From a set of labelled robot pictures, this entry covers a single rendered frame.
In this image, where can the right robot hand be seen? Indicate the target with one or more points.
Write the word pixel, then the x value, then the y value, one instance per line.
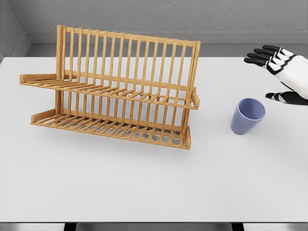
pixel 293 73

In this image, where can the blue cup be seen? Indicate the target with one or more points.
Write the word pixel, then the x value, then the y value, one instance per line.
pixel 247 116

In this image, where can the wooden two-tier dish rack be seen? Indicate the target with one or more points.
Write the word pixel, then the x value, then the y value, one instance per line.
pixel 125 91

